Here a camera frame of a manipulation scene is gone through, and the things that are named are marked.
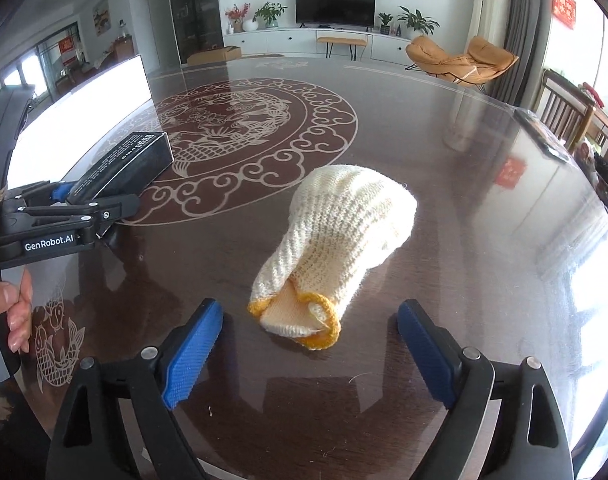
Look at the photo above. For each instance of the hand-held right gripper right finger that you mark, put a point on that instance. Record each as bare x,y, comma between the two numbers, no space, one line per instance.
424,355

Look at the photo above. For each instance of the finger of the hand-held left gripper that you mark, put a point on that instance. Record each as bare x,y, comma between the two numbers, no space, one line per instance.
108,210
58,190

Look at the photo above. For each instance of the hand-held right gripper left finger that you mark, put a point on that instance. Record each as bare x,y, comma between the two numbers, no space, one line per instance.
193,355

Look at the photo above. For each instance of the black rectangular box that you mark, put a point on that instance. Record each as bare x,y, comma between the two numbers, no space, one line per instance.
123,160

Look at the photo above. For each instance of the white cardboard box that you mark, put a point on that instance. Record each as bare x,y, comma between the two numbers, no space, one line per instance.
83,105

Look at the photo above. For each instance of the cream knitted glove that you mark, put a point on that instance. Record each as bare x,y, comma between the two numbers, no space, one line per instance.
344,220

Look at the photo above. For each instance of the person's left hand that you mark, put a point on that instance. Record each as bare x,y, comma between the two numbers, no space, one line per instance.
21,305

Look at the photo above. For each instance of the red door poster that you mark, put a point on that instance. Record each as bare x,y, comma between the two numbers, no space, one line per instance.
67,47

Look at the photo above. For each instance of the glass jar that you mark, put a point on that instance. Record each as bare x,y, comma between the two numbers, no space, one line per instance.
122,27

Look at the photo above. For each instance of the white door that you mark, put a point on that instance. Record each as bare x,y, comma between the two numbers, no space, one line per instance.
156,20

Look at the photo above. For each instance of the dark display cabinet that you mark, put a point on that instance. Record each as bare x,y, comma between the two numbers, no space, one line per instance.
193,10

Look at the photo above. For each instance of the white round vase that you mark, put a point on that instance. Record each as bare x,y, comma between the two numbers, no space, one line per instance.
250,25

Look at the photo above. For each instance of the red flower arrangement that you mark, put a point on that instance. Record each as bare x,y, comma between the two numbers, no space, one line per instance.
237,12

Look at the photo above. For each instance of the white television cabinet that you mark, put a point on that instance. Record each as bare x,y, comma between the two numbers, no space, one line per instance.
284,41

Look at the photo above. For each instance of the black flat device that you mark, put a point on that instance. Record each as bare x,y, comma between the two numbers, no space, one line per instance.
541,135

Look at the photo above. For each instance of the bushy green potted plant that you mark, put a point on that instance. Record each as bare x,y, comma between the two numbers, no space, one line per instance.
270,12

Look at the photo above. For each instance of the wooden bench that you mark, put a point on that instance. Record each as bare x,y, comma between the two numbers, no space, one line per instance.
341,40

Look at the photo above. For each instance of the orange lounge chair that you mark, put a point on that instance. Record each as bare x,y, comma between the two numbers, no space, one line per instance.
434,55

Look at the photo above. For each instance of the black television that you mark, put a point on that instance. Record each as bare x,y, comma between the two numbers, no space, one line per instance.
334,6

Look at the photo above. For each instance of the large leafy potted plant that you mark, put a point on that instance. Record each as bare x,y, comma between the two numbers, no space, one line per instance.
416,20

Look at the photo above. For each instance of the small potted plant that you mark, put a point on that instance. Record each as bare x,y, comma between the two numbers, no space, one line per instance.
385,19

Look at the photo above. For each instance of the grey curtain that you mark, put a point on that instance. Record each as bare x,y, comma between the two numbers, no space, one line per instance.
526,20

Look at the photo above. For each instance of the covered standing air conditioner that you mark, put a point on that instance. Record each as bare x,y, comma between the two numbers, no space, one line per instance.
489,0

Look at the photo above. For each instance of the wall painting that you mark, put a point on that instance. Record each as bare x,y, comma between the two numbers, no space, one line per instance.
100,16

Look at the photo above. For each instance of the red wall hanging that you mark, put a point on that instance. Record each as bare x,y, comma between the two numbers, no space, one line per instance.
564,7

